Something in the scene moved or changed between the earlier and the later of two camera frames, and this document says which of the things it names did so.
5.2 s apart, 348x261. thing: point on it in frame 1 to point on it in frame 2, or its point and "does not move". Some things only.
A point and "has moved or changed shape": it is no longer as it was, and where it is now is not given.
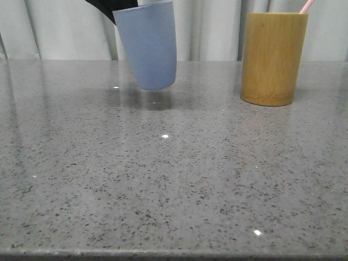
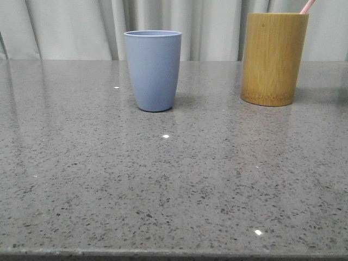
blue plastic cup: x=149 y=32 has moved or changed shape
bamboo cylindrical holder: x=273 y=46 does not move
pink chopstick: x=305 y=7 does not move
